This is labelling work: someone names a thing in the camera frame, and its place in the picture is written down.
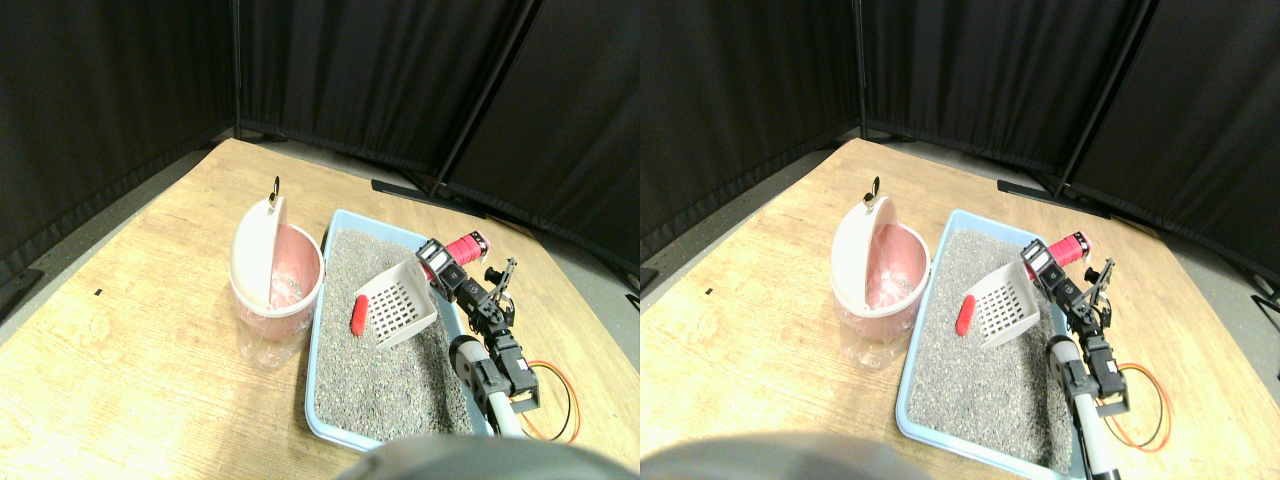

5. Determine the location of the white scoop with red handle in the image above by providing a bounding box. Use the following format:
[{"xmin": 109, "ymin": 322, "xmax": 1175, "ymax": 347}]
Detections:
[
  {"xmin": 962, "ymin": 230, "xmax": 1093, "ymax": 349},
  {"xmin": 353, "ymin": 230, "xmax": 491, "ymax": 349}
]

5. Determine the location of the blue litter tray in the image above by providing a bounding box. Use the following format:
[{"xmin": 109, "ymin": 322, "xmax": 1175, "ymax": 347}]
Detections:
[
  {"xmin": 303, "ymin": 208, "xmax": 496, "ymax": 451},
  {"xmin": 895, "ymin": 208, "xmax": 1087, "ymax": 473}
]

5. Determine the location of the white bin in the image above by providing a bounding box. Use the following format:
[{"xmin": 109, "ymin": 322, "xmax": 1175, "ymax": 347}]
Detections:
[
  {"xmin": 228, "ymin": 176, "xmax": 327, "ymax": 373},
  {"xmin": 830, "ymin": 176, "xmax": 934, "ymax": 373}
]

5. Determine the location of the black bracket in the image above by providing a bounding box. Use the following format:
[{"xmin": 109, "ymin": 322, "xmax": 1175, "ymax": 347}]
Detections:
[
  {"xmin": 484, "ymin": 257, "xmax": 521, "ymax": 303},
  {"xmin": 1084, "ymin": 257, "xmax": 1117, "ymax": 303}
]

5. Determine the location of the black wire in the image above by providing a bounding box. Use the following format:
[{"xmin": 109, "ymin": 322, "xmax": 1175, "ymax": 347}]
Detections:
[
  {"xmin": 1118, "ymin": 368, "xmax": 1163, "ymax": 447},
  {"xmin": 530, "ymin": 366, "xmax": 574, "ymax": 437}
]

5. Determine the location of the orange wire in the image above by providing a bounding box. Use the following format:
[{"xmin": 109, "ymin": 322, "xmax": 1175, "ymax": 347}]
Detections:
[
  {"xmin": 518, "ymin": 360, "xmax": 582, "ymax": 445},
  {"xmin": 1104, "ymin": 362, "xmax": 1172, "ymax": 453}
]

